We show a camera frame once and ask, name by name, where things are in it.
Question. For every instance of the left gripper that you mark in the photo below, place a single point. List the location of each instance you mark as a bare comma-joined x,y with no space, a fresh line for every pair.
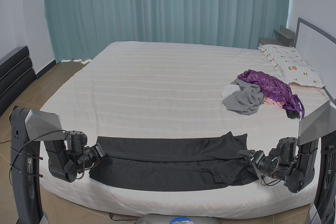
94,156

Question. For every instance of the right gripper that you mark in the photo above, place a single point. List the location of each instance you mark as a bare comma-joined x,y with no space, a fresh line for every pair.
266,166

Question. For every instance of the black T-shirt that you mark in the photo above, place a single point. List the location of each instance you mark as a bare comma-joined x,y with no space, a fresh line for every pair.
157,165

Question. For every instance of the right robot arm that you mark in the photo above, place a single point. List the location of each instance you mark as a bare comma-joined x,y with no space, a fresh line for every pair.
307,162

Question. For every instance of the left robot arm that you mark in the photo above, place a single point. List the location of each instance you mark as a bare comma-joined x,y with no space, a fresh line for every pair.
26,165

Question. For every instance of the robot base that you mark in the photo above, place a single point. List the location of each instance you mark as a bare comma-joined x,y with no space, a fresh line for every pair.
175,219

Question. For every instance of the bed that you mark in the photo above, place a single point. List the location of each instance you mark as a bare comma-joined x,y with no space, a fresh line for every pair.
162,81

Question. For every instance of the grey garment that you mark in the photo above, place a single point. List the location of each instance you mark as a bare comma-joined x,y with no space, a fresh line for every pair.
246,101

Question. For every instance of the pink garment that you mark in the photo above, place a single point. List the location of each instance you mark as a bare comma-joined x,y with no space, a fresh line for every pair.
273,102

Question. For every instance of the black lace garment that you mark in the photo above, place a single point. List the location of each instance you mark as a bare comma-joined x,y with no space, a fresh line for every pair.
292,114

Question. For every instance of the white garment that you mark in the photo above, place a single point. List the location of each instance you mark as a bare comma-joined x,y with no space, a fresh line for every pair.
229,91

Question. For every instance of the purple satin garment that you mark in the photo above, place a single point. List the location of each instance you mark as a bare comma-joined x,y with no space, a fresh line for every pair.
273,85

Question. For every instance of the white printed pillow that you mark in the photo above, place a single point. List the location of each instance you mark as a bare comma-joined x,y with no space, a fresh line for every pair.
291,65

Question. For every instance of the grey bedside table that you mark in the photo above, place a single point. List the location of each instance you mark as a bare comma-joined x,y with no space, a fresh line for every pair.
278,36

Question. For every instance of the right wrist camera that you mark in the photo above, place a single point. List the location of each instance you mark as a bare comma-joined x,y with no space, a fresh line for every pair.
274,153

